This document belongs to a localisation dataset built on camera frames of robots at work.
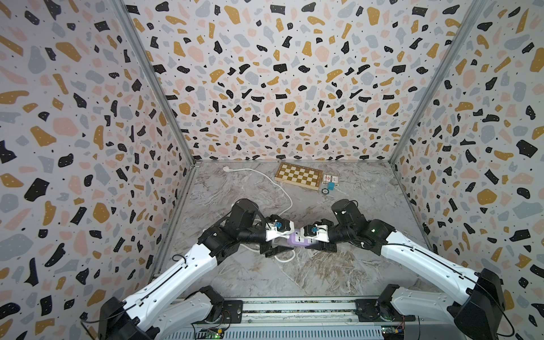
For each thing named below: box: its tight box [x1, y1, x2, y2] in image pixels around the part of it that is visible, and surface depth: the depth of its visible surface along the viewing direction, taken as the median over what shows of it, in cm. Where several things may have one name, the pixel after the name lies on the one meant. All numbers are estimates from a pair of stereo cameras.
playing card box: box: [321, 174, 340, 186], surface depth 115 cm
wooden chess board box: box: [274, 162, 323, 192], surface depth 115 cm
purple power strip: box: [286, 228, 316, 248], surface depth 70 cm
